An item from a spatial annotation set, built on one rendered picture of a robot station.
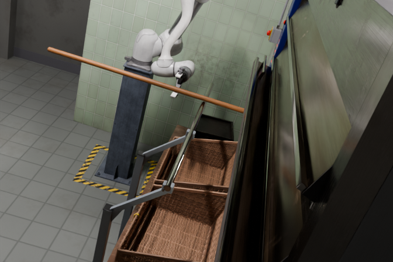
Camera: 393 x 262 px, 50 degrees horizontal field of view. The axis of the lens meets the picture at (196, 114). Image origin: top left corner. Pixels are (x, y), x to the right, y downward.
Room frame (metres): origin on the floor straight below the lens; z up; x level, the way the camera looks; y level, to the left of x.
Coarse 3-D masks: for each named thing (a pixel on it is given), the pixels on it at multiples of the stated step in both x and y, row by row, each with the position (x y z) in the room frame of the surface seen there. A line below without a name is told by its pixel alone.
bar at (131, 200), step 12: (192, 132) 1.87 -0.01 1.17; (168, 144) 1.88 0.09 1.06; (144, 156) 1.87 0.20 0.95; (180, 156) 1.62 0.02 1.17; (132, 180) 1.88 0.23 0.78; (168, 180) 1.42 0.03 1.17; (132, 192) 1.87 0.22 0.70; (156, 192) 1.40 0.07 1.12; (168, 192) 1.39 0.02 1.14; (108, 204) 1.43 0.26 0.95; (120, 204) 1.41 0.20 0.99; (132, 204) 1.40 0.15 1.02; (108, 216) 1.39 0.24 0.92; (108, 228) 1.40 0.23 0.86; (120, 228) 1.88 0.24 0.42; (96, 252) 1.40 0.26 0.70
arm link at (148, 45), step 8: (144, 32) 2.93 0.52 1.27; (152, 32) 2.96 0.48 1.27; (136, 40) 2.93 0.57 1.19; (144, 40) 2.90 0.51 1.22; (152, 40) 2.92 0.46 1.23; (160, 40) 3.01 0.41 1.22; (136, 48) 2.91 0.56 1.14; (144, 48) 2.90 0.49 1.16; (152, 48) 2.93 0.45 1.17; (160, 48) 2.98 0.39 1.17; (136, 56) 2.90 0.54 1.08; (144, 56) 2.90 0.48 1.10; (152, 56) 2.95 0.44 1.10
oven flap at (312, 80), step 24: (288, 24) 2.33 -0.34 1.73; (312, 24) 1.91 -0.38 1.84; (288, 48) 1.87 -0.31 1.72; (312, 48) 1.60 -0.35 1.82; (312, 72) 1.37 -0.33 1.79; (312, 96) 1.19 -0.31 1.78; (336, 96) 1.04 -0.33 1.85; (312, 120) 1.04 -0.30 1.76; (336, 120) 0.92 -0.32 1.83; (312, 144) 0.92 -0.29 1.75; (336, 144) 0.83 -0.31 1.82; (312, 168) 0.82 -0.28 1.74
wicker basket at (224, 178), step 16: (208, 144) 2.53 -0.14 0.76; (224, 144) 2.52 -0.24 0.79; (192, 160) 2.53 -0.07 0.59; (224, 160) 2.52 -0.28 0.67; (160, 176) 2.22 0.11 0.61; (176, 176) 2.30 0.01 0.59; (192, 176) 2.35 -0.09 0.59; (208, 176) 2.40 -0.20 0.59; (224, 176) 2.37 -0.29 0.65; (176, 192) 1.99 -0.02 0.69; (224, 192) 2.13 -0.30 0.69; (192, 208) 1.99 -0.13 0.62
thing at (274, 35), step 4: (272, 28) 3.17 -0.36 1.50; (280, 28) 3.20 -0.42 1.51; (272, 32) 3.11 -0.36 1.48; (276, 32) 3.11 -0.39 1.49; (280, 32) 3.11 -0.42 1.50; (272, 36) 3.11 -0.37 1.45; (276, 36) 3.11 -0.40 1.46; (268, 40) 3.12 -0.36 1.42; (272, 40) 3.11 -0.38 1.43; (276, 40) 3.11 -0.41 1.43
